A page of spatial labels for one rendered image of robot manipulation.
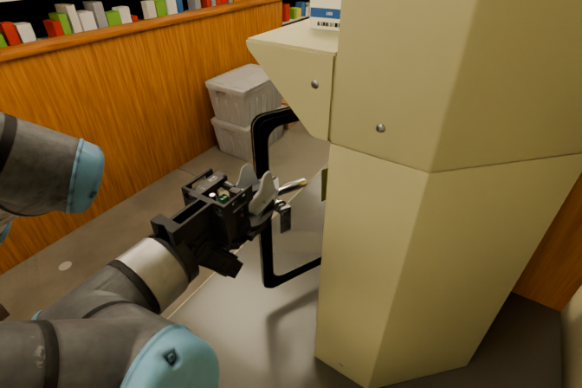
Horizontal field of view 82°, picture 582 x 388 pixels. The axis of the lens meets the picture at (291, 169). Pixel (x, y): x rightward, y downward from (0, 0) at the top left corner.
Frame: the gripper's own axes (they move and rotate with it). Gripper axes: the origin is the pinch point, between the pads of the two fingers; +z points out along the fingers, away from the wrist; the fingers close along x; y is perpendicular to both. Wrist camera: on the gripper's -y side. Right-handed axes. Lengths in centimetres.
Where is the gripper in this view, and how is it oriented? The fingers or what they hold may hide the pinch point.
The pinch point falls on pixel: (271, 185)
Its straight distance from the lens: 53.5
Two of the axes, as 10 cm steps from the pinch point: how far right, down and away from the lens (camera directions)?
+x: -8.4, -3.1, 4.5
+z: 5.4, -4.7, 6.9
